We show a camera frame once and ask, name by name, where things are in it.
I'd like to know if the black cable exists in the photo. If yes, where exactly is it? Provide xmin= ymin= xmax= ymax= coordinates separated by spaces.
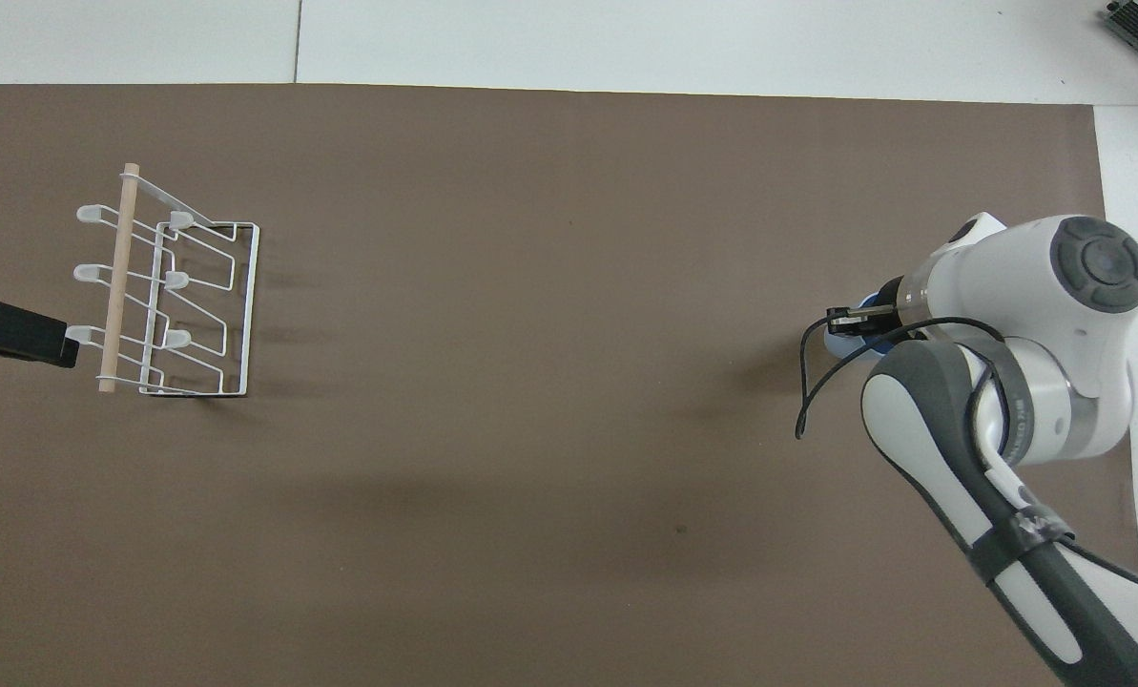
xmin=1065 ymin=539 xmax=1138 ymax=597
xmin=795 ymin=303 xmax=1008 ymax=441

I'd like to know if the blue cup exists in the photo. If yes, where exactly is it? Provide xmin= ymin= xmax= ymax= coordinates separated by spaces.
xmin=828 ymin=323 xmax=903 ymax=363

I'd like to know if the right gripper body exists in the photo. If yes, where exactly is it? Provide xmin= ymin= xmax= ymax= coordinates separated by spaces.
xmin=867 ymin=275 xmax=908 ymax=336

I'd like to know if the white wire cup holder rack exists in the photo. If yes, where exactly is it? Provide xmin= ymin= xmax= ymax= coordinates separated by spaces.
xmin=72 ymin=162 xmax=261 ymax=398

